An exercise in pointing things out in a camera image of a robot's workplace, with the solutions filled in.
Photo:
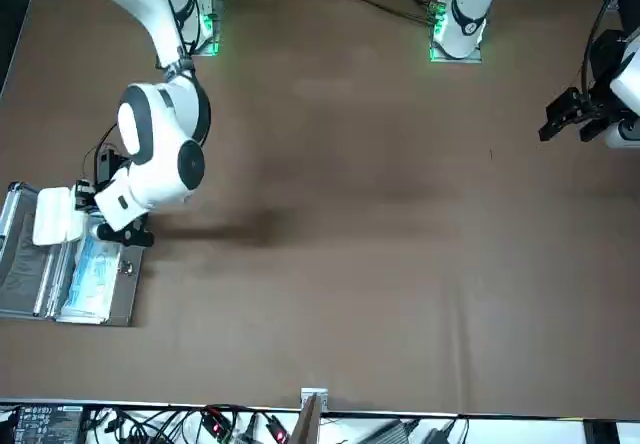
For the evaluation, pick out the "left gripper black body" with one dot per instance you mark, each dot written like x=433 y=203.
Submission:
x=602 y=104

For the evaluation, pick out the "translucent white pill box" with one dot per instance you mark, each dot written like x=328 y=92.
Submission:
x=55 y=214

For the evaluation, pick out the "silver aluminium medical case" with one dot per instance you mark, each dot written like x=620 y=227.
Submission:
x=25 y=274

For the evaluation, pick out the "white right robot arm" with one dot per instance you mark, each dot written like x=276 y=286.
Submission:
x=150 y=14

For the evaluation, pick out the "right wrist black box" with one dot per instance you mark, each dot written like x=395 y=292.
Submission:
x=107 y=164

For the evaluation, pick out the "wrist black box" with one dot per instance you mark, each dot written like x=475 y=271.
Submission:
x=107 y=164
x=607 y=49

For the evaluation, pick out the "left wrist black box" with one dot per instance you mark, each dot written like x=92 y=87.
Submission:
x=607 y=49

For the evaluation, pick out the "blue white mask packet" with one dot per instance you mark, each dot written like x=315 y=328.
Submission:
x=92 y=279

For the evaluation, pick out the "black plug red light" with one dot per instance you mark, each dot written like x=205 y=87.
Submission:
x=217 y=421
x=279 y=430

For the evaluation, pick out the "large black power adapter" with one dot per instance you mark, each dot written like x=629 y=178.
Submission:
x=45 y=424

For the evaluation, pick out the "grey power adapter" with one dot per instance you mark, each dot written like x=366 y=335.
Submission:
x=395 y=431

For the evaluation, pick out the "small black power adapter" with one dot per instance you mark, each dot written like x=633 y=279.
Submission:
x=445 y=434

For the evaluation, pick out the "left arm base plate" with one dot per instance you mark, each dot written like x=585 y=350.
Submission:
x=440 y=59

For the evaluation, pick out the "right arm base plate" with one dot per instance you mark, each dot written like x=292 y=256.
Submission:
x=216 y=24

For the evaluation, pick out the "aluminium profile post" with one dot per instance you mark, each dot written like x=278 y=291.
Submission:
x=309 y=419

